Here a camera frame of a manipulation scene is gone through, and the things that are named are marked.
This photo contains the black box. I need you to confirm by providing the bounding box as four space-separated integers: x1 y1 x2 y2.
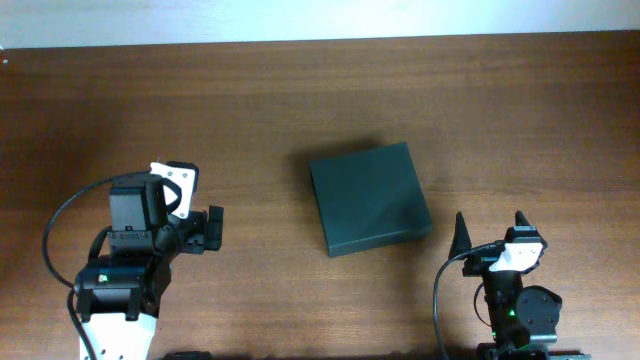
310 142 433 258

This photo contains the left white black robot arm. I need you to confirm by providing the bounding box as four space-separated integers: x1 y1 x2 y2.
72 172 224 359

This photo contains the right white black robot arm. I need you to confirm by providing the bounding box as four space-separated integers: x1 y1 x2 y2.
449 211 562 359

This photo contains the right black cable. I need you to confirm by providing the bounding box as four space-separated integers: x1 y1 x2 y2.
432 241 506 360

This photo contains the black cable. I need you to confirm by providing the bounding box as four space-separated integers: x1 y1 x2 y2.
41 172 151 360
432 241 506 360

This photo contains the left black cable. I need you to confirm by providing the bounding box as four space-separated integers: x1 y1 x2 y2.
41 172 151 360

